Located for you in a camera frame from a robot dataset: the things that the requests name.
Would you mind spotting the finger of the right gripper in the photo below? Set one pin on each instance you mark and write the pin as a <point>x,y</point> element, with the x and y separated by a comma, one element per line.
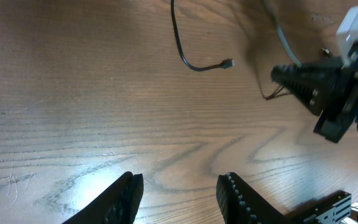
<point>311,83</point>

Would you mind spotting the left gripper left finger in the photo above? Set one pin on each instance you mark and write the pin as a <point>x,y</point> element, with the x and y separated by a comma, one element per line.
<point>118,204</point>

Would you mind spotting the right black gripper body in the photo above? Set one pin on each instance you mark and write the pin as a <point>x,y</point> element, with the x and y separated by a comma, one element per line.
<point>342,109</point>

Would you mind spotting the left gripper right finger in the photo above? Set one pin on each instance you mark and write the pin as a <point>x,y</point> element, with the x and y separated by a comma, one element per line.
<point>239,203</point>

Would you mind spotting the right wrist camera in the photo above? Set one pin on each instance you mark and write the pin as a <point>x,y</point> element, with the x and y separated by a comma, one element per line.
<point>347,34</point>

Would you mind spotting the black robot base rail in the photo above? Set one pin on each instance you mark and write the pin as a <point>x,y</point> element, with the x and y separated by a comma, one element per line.
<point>333,209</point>

